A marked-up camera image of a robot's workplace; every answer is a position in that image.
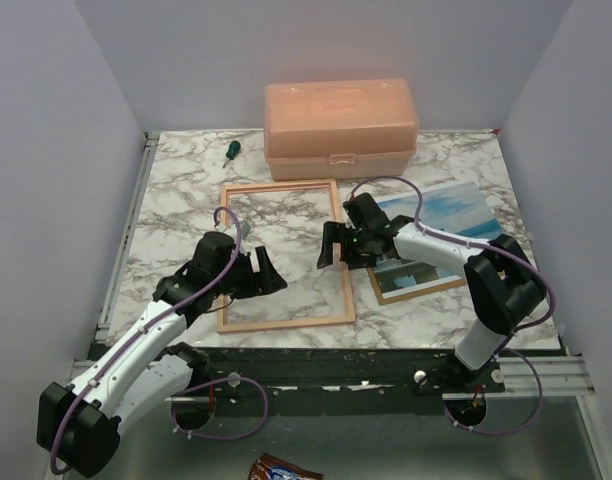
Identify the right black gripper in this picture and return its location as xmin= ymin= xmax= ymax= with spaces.
xmin=317 ymin=221 xmax=375 ymax=271

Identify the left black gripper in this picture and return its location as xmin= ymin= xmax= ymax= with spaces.
xmin=212 ymin=246 xmax=287 ymax=300

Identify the pink wooden picture frame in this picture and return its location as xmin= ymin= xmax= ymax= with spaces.
xmin=217 ymin=179 xmax=356 ymax=334

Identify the brown fibreboard backing board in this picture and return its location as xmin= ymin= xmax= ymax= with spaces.
xmin=368 ymin=269 xmax=466 ymax=306

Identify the building photo print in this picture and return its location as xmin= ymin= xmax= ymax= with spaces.
xmin=372 ymin=182 xmax=503 ymax=293

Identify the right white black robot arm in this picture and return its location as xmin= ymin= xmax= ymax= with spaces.
xmin=317 ymin=193 xmax=547 ymax=392

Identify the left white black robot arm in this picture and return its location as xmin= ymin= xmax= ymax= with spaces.
xmin=37 ymin=231 xmax=287 ymax=478

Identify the orange translucent plastic toolbox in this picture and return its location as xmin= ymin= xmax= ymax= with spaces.
xmin=264 ymin=79 xmax=420 ymax=181

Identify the brown snack wrapper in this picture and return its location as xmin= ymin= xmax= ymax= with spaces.
xmin=247 ymin=453 xmax=323 ymax=480

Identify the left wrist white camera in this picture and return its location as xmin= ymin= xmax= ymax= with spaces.
xmin=240 ymin=222 xmax=251 ymax=239

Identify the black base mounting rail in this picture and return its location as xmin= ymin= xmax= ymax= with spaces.
xmin=125 ymin=344 xmax=507 ymax=419

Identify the green handled screwdriver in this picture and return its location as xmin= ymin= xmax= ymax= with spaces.
xmin=223 ymin=140 xmax=241 ymax=168

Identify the aluminium extrusion rail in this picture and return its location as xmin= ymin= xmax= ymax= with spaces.
xmin=40 ymin=134 xmax=597 ymax=480

